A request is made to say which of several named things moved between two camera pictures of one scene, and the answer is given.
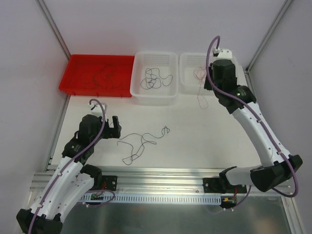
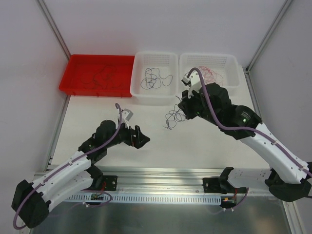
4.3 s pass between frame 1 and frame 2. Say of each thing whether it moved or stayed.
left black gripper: moved
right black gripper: moved
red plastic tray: stayed
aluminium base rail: stayed
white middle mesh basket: stayed
